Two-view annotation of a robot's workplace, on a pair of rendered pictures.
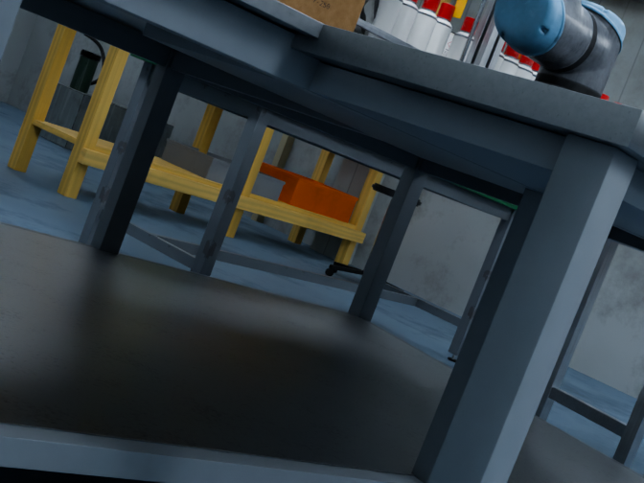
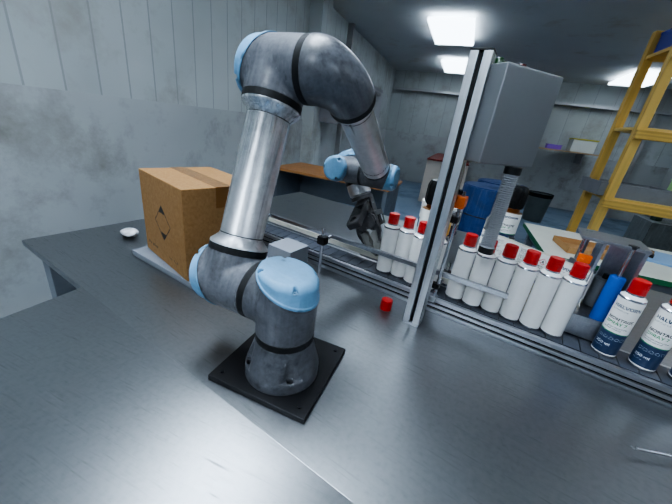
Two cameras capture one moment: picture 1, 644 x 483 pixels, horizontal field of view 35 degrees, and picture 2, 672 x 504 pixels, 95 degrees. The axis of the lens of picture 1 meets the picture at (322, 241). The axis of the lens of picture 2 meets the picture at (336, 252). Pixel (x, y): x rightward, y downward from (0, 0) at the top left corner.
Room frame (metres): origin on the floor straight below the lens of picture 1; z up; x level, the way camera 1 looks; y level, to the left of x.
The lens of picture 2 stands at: (1.69, -0.80, 1.33)
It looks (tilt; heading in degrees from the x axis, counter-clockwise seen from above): 23 degrees down; 70
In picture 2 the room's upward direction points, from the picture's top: 8 degrees clockwise
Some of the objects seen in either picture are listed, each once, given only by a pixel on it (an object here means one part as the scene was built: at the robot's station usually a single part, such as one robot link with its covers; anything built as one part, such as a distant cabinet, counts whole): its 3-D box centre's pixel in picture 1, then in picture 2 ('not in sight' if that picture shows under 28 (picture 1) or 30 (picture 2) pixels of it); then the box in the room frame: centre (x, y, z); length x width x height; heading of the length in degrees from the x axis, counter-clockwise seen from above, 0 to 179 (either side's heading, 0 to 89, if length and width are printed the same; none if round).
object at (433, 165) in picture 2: not in sight; (445, 177); (6.54, 5.47, 0.45); 2.50 x 0.80 x 0.89; 51
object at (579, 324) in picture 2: not in sight; (589, 284); (2.61, -0.32, 1.01); 0.14 x 0.13 x 0.26; 130
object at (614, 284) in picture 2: not in sight; (603, 304); (2.60, -0.37, 0.98); 0.03 x 0.03 x 0.17
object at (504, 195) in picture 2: not in sight; (498, 212); (2.30, -0.24, 1.18); 0.04 x 0.04 x 0.21
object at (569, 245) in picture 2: not in sight; (591, 249); (3.74, 0.35, 0.82); 0.34 x 0.24 x 0.04; 146
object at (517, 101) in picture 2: not in sight; (501, 119); (2.27, -0.19, 1.38); 0.17 x 0.10 x 0.19; 5
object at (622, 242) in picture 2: not in sight; (611, 239); (2.62, -0.31, 1.14); 0.14 x 0.11 x 0.01; 130
